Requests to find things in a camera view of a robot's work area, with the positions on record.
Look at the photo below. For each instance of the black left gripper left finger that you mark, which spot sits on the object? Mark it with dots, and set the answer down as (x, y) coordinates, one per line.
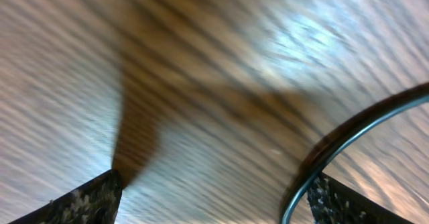
(95, 202)

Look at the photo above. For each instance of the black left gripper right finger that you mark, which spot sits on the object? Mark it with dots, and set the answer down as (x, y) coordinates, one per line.
(331, 202)

